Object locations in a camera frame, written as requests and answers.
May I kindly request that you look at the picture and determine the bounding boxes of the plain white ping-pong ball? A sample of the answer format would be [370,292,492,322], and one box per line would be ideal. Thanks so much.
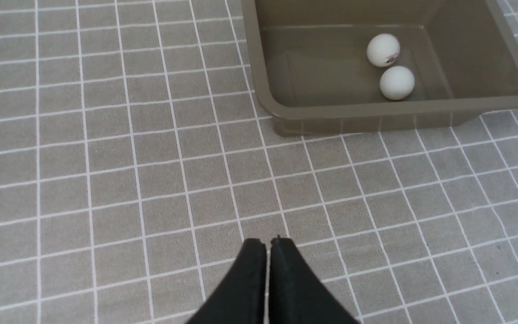
[380,66,415,101]

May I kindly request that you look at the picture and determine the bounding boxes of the grey checkered tablecloth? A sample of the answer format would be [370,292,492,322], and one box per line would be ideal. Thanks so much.
[0,0,518,324]

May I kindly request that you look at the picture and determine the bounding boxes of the white ping-pong ball with logo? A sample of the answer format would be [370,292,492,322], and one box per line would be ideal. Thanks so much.
[366,33,401,68]

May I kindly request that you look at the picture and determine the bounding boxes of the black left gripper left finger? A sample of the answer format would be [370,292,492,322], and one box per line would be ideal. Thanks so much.
[188,238,267,324]

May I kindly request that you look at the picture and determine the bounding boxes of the olive green plastic bin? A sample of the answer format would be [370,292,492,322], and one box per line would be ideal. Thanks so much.
[242,0,518,137]

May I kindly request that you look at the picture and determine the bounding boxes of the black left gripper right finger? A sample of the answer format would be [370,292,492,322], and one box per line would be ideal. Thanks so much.
[269,238,358,324]

